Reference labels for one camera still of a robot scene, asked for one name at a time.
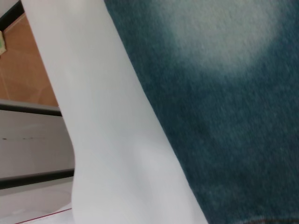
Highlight green and white label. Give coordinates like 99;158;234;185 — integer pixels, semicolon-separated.
0;30;7;56

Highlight grey panel with black strips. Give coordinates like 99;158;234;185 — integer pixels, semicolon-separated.
0;98;75;189

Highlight black metal frame bar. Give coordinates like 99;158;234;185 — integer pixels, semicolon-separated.
0;1;25;32

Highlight blue denim shorts with cartoon print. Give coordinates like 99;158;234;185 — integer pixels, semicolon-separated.
104;0;299;224

